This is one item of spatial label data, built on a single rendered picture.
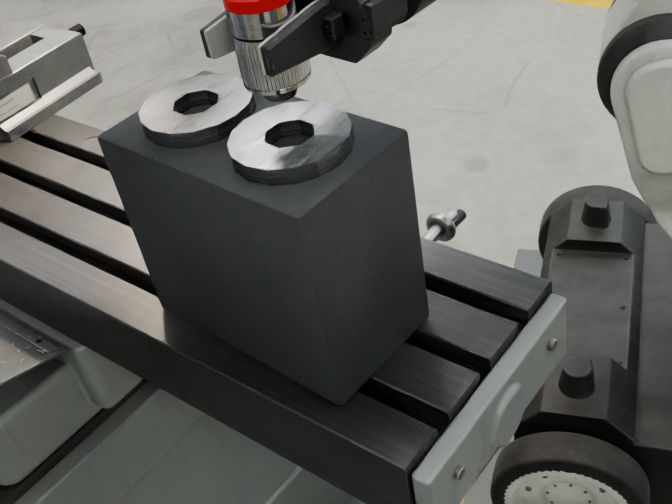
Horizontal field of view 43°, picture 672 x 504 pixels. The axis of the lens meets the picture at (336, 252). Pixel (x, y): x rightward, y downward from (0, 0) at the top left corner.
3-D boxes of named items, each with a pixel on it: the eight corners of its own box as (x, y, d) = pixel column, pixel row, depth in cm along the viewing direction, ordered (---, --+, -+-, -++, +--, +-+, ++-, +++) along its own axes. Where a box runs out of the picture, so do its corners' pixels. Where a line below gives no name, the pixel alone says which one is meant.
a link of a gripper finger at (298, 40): (254, 37, 52) (322, -5, 55) (265, 84, 54) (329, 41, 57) (273, 42, 51) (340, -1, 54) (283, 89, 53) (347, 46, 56)
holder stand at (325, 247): (251, 235, 86) (200, 53, 73) (432, 316, 73) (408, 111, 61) (160, 308, 79) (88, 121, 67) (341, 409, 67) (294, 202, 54)
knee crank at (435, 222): (448, 214, 157) (445, 187, 153) (477, 223, 154) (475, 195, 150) (379, 285, 145) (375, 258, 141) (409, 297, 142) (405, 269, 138)
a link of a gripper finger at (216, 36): (216, 68, 57) (280, 28, 60) (203, 23, 55) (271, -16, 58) (200, 63, 58) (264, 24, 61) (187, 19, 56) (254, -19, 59)
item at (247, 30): (239, 71, 60) (220, -8, 56) (305, 55, 60) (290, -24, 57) (248, 102, 56) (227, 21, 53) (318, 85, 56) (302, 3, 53)
